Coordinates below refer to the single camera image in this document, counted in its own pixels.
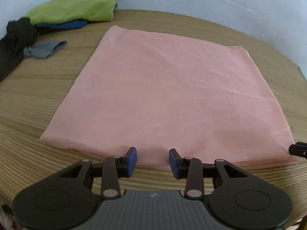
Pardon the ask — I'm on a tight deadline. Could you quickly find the pink sheer fabric sheet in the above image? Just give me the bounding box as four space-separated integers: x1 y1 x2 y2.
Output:
41 25 299 169

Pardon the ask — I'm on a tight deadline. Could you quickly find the pile of colourful clothes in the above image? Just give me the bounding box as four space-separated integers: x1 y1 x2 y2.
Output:
0 204 20 230

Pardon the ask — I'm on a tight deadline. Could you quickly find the small grey cloth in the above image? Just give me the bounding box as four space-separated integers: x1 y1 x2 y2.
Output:
23 40 67 59

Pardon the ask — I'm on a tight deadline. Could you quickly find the black garment with pink trim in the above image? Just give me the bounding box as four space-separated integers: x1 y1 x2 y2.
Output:
0 18 38 81

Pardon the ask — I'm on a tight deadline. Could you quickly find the green folded garment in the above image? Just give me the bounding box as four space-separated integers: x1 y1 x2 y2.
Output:
25 0 121 25

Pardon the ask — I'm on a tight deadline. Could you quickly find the blue folded garment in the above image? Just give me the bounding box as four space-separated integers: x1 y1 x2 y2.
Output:
35 19 88 30

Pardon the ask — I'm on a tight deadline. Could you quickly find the grey folded garment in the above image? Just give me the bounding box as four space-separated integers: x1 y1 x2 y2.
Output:
113 4 118 12

